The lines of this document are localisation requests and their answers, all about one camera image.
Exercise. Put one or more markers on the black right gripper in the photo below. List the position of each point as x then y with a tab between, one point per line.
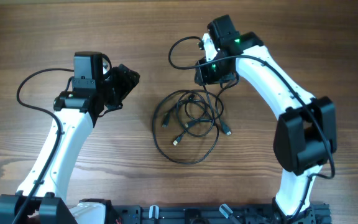
204	76

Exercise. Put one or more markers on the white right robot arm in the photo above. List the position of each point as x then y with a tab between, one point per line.
305	137

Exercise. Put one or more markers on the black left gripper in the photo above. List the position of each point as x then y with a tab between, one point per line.
123	75

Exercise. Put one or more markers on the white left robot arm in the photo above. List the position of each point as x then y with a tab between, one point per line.
95	89

